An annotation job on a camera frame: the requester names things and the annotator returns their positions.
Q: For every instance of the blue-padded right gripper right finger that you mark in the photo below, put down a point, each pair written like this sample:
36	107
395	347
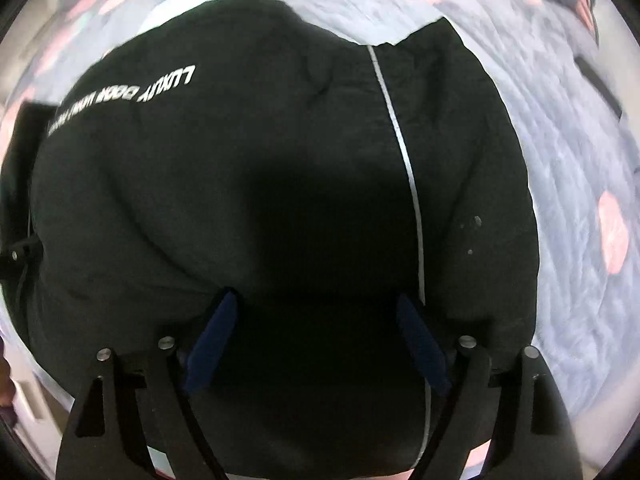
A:
429	358

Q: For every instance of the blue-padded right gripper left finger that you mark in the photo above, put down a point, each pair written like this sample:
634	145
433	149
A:
209	347

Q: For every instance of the grey floral bed quilt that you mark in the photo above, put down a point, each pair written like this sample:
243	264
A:
566	96

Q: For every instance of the black hooded jacket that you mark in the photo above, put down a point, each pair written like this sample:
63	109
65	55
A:
240	150

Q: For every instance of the person's left hand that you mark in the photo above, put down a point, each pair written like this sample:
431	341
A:
7	391

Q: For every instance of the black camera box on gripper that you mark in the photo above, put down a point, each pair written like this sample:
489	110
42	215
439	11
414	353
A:
30	130

